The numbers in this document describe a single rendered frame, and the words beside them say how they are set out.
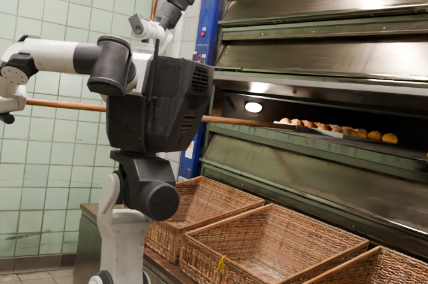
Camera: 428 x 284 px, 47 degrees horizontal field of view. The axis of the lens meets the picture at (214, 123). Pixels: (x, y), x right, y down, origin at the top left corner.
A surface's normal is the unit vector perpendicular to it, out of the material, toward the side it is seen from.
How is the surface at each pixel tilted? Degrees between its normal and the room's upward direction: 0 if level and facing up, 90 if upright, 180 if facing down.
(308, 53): 70
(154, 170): 45
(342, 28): 90
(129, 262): 80
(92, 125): 90
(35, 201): 90
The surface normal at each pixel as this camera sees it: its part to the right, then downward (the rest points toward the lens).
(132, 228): 0.58, -0.05
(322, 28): -0.82, -0.08
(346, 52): -0.72, -0.42
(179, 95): -0.37, 0.00
